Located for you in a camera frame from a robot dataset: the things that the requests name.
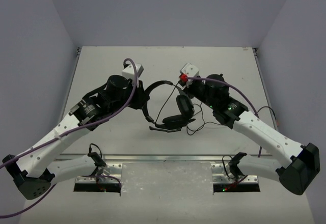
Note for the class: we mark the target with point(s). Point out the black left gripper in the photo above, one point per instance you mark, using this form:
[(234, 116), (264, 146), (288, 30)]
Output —
[(140, 98)]

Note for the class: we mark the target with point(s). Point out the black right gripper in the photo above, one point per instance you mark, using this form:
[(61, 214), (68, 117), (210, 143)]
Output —
[(188, 87)]

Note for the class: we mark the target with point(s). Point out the black headset with microphone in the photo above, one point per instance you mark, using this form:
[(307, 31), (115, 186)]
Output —
[(184, 109)]

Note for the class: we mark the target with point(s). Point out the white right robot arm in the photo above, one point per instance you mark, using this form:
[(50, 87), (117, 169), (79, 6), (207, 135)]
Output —
[(294, 165)]

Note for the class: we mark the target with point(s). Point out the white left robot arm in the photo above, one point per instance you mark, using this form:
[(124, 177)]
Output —
[(36, 170)]

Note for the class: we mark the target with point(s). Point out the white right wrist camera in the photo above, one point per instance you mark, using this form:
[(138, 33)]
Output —
[(188, 70)]

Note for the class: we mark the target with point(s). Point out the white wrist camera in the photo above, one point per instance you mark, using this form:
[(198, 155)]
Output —
[(128, 71), (188, 70)]

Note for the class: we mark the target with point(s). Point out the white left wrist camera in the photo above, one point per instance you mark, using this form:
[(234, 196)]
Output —
[(128, 71)]

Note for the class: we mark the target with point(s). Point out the left aluminium base plate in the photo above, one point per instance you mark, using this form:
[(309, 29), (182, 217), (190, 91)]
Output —
[(111, 175)]

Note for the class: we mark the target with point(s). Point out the aluminium base plate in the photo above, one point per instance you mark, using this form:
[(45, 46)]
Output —
[(111, 175), (221, 175)]

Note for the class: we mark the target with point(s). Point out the right aluminium base plate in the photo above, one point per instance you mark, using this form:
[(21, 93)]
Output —
[(221, 175)]

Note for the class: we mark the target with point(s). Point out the aluminium table rail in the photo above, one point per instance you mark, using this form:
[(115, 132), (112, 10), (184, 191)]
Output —
[(160, 157)]

